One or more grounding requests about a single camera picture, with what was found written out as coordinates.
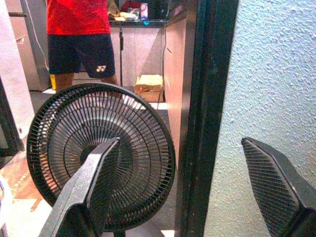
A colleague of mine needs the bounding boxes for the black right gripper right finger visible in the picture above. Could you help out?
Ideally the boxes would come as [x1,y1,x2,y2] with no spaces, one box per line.
[240,136,316,237]

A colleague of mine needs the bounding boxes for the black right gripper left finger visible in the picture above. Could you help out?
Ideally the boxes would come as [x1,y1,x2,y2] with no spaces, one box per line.
[38,136,121,237]

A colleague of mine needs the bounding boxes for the brown wooden threshold board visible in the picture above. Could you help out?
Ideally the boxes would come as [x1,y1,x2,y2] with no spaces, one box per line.
[0,150,50,213]

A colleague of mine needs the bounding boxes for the black round floor fan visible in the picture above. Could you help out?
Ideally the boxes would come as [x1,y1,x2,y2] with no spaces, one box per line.
[26,83,176,237]

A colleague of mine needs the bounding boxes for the white door jamb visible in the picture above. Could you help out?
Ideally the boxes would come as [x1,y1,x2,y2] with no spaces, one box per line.
[0,0,35,153]

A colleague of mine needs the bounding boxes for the brown cardboard box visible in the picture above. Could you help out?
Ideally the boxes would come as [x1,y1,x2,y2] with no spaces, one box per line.
[134,75,165,103]

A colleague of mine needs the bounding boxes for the grey metal cabinet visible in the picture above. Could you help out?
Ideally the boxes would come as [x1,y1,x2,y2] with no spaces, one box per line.
[6,0,51,92]

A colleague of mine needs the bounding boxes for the black stand pole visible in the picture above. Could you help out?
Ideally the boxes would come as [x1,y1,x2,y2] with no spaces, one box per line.
[119,26,124,86]

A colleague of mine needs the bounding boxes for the grey desk with glass top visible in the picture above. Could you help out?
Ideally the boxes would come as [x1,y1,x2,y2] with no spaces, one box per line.
[108,18,168,87]

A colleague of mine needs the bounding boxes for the brown wooden cabinet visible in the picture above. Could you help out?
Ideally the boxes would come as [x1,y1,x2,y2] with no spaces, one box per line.
[162,0,198,173]

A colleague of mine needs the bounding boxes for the person in red shirt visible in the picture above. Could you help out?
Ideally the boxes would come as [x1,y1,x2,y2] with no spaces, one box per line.
[46,0,119,93]

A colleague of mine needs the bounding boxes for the black door frame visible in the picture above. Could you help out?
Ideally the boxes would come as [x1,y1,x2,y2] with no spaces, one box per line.
[179,0,239,237]

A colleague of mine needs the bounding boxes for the thin white cable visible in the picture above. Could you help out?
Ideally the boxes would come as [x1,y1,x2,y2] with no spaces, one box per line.
[24,0,50,73]

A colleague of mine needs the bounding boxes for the thin black wall cable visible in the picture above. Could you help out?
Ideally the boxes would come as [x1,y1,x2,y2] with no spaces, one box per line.
[159,22,169,102]

